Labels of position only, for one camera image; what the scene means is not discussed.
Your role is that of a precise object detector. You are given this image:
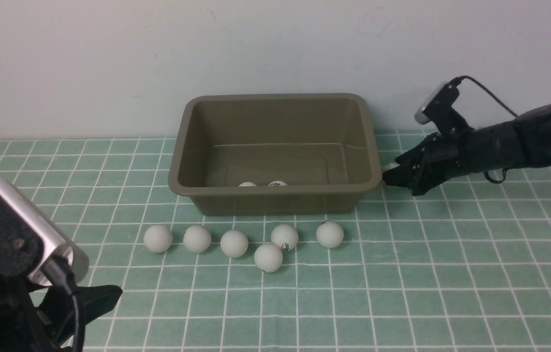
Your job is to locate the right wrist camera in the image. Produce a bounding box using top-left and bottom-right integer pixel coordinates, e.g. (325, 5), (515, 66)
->
(414, 82), (470, 135)

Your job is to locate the olive green plastic bin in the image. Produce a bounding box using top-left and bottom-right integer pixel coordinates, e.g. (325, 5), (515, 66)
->
(168, 93), (382, 216)

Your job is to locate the green checkered tablecloth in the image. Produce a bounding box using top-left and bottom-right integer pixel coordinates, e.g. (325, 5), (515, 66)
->
(0, 137), (551, 352)

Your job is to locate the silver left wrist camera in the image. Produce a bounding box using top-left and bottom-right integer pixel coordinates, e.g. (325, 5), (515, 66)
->
(0, 177), (89, 287)

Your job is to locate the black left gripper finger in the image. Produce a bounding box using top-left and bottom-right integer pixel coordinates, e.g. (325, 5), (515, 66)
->
(38, 285), (123, 345)

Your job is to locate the right camera cable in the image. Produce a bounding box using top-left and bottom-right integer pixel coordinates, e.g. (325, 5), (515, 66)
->
(451, 76), (520, 184)

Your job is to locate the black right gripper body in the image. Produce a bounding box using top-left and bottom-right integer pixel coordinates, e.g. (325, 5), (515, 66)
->
(418, 122), (520, 189)

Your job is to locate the white printed ball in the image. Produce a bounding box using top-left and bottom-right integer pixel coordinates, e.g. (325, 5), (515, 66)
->
(268, 180), (287, 187)
(271, 223), (299, 252)

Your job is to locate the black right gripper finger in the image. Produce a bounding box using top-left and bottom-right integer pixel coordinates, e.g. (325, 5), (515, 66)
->
(383, 166), (432, 197)
(395, 145), (425, 169)

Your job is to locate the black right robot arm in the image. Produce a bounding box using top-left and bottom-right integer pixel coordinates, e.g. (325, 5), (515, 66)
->
(382, 83), (551, 196)

